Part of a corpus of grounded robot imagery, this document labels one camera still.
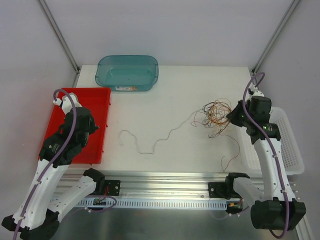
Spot brown wire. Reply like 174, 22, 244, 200
208, 133, 241, 173

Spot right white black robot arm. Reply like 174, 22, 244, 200
224, 96, 306, 238

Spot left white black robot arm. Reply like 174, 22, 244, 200
1, 107, 105, 240

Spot red plastic tray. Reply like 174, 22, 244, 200
42, 87, 111, 165

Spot white perforated plastic basket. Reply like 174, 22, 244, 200
235, 106, 305, 177

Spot teal plastic tub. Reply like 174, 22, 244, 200
94, 55, 159, 92

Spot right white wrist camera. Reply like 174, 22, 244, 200
247, 83, 265, 98

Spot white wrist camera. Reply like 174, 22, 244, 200
53, 92, 82, 115
247, 83, 265, 98

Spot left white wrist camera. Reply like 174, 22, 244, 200
53, 92, 82, 115

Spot aluminium mounting rail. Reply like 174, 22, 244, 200
30, 171, 301, 201

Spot right aluminium frame post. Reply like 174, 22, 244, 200
250, 0, 303, 76

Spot aluminium frame post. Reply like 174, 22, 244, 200
250, 0, 303, 76
36, 0, 80, 73

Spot white slotted cable duct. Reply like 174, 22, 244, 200
75, 197, 228, 211

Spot left aluminium frame post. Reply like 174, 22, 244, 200
36, 0, 80, 73

